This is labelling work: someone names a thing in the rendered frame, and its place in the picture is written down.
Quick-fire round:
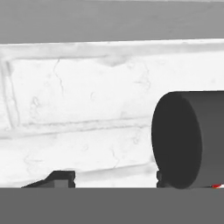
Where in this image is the dark grey cylinder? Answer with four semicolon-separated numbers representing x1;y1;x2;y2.
150;90;224;190

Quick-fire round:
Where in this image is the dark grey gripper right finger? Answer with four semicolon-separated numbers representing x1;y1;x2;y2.
156;171;165;189

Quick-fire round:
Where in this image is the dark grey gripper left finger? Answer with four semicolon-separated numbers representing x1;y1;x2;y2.
21;170;76;189

